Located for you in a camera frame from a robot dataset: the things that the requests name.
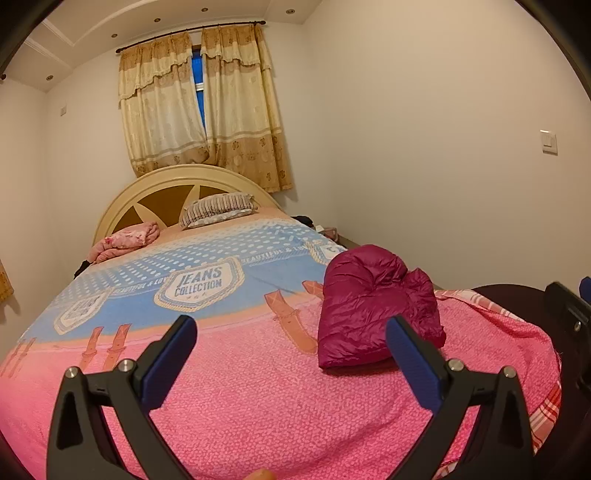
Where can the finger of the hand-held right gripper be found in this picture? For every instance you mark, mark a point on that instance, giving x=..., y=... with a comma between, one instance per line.
x=587, y=286
x=565, y=307

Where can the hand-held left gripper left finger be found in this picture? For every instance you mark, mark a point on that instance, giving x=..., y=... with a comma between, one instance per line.
x=166, y=369

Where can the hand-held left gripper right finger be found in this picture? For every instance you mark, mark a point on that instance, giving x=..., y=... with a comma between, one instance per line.
x=415, y=364

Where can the magenta puffer jacket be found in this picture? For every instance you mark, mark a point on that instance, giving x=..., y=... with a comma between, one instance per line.
x=369, y=304

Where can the person's left hand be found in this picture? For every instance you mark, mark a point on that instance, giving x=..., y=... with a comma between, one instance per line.
x=262, y=475

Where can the pink and blue printed blanket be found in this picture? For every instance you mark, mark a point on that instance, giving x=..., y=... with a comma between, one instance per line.
x=254, y=392

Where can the black cloth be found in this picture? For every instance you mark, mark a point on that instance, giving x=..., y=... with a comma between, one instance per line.
x=83, y=270

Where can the pink floral folded quilt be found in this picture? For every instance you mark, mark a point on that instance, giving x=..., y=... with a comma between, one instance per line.
x=124, y=237

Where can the bedside table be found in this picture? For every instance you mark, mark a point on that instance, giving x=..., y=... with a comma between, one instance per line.
x=351, y=242

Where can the striped pillow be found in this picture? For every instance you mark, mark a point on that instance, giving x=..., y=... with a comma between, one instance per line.
x=212, y=210

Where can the cream wooden headboard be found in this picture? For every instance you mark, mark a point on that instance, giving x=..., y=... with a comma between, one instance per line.
x=120, y=198

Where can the small dark object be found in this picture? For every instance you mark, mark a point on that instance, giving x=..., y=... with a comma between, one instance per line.
x=304, y=221

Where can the beige patterned curtain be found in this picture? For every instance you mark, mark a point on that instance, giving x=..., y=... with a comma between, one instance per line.
x=4, y=281
x=157, y=120
x=244, y=115

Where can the window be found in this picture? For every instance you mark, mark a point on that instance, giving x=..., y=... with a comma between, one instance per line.
x=198, y=69

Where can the dark curtain rod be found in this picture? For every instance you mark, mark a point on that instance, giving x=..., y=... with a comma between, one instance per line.
x=196, y=31

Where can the white wall switch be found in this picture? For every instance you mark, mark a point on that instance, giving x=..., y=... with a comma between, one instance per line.
x=549, y=142

